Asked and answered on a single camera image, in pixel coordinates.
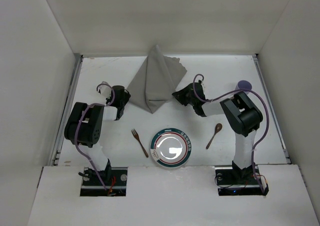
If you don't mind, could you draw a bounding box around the grey cloth napkin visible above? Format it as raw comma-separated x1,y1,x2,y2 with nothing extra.
127,45,187,114

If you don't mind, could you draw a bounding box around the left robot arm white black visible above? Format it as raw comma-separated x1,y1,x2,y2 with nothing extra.
64,81,131,187

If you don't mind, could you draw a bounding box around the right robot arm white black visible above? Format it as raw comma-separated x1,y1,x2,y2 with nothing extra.
172,80,270,182

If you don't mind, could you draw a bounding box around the brown wooden fork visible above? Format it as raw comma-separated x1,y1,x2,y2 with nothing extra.
131,129,149,158

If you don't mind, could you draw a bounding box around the brown wooden spoon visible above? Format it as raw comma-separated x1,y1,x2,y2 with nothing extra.
205,123,223,150

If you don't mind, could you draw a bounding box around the lilac plastic cup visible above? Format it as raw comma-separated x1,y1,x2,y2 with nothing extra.
235,80,253,90

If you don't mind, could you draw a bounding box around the white plate green red rim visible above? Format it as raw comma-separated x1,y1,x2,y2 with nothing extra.
149,128,192,169

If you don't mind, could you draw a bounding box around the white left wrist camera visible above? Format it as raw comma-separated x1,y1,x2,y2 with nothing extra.
96,81,113,99

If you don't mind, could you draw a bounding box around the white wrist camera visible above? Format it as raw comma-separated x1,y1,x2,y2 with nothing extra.
96,81,113,99
198,79,205,89

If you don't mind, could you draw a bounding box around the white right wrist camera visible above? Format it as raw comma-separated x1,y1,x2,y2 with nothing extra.
198,79,205,89

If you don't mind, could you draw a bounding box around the right aluminium table rail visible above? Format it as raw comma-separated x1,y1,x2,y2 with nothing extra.
253,54,292,164

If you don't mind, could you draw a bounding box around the aluminium table rail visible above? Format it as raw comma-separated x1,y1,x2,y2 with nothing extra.
47,53,83,166
253,54,292,164

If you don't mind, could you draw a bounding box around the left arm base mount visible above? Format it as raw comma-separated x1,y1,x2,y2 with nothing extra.
78,167,128,197

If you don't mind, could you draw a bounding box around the left aluminium table rail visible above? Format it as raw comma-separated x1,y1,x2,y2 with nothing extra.
47,53,83,166

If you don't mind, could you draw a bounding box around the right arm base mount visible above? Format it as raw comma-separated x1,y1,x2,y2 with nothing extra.
214,167,269,196

